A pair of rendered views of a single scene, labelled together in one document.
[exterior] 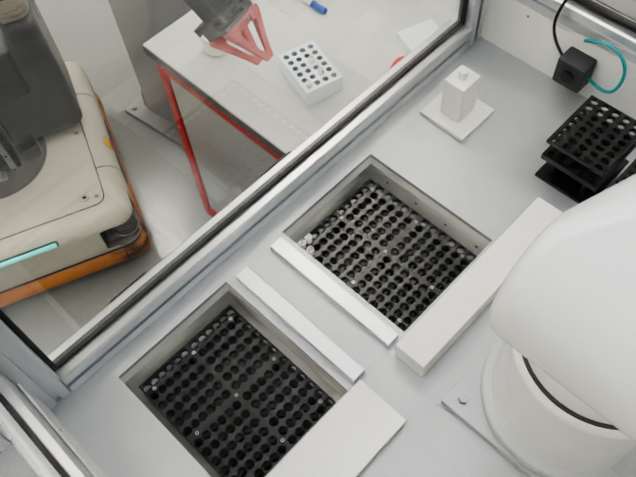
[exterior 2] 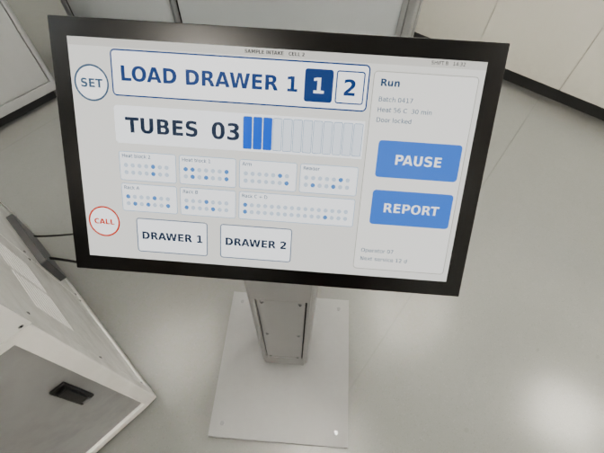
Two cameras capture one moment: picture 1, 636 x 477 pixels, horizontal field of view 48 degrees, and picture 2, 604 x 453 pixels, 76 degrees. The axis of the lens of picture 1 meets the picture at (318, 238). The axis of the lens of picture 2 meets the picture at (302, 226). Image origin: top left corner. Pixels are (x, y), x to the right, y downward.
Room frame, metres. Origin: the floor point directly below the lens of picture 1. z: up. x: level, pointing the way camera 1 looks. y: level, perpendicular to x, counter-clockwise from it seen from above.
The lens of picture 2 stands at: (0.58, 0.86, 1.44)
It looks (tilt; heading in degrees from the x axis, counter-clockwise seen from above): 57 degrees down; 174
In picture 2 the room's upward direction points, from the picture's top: 2 degrees clockwise
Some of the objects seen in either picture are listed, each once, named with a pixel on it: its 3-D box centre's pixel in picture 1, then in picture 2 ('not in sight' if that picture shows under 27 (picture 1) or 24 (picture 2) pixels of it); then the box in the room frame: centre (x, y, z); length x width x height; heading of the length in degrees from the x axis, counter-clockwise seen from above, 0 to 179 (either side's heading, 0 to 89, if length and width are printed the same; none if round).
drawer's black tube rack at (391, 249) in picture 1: (384, 261); not in sight; (0.55, -0.10, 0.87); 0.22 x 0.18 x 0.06; 41
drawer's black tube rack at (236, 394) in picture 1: (239, 401); not in sight; (0.35, 0.13, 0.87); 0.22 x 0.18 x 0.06; 41
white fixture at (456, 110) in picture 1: (460, 92); not in sight; (0.78, -0.25, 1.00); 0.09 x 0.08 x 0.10; 41
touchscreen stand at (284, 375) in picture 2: not in sight; (281, 315); (0.24, 0.85, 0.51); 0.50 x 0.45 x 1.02; 172
